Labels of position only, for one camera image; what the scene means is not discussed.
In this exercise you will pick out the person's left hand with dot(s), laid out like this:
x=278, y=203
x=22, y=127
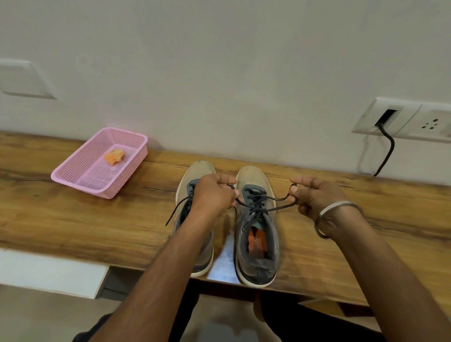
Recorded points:
x=209, y=197

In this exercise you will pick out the person's right hand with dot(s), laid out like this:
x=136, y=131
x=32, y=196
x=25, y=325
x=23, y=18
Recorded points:
x=326, y=195

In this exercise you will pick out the person's right thumb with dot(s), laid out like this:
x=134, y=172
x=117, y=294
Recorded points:
x=295, y=195

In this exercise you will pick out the person's left thumb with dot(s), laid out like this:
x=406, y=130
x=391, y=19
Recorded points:
x=233, y=198

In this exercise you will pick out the dark grey shoelace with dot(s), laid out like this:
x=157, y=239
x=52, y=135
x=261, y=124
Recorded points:
x=176, y=209
x=273, y=199

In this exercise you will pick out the person's left forearm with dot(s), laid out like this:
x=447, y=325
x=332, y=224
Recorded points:
x=158, y=282

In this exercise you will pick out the person's right forearm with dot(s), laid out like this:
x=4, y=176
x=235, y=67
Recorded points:
x=384, y=282

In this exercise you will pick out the silver metal bangle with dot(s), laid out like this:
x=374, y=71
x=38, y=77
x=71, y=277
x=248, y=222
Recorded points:
x=339, y=205

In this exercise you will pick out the beige grey sneaker orange insole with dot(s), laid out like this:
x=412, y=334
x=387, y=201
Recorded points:
x=256, y=253

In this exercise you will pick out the orange sponge piece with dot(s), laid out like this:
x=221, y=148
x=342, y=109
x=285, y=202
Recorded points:
x=114, y=156

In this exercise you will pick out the person's dark trousers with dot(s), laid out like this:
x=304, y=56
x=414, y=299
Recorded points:
x=310, y=324

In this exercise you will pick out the pink plastic mesh basket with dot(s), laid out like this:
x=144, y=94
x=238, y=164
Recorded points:
x=90, y=169

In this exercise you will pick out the white cabinet under table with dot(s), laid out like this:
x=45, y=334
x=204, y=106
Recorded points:
x=49, y=273

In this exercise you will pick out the white wall power socket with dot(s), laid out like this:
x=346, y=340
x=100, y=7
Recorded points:
x=431, y=123

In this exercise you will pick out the white blank wall plate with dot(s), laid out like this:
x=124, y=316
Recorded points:
x=23, y=79

